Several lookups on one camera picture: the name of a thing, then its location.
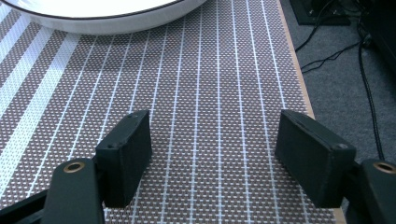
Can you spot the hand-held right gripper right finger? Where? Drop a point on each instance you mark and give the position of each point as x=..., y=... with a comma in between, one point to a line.
x=314, y=161

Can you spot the dark equipment cabinet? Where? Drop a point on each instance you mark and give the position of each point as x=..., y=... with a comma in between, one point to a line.
x=381, y=28

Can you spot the white plate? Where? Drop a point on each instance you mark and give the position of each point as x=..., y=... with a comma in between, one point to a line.
x=93, y=21

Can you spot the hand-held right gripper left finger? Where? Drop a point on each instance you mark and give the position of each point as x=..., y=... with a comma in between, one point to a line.
x=124, y=161

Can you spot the striped woven placemat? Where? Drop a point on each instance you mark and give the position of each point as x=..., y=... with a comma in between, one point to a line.
x=202, y=102

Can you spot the black metal stand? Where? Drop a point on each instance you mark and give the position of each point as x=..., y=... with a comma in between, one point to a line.
x=320, y=14

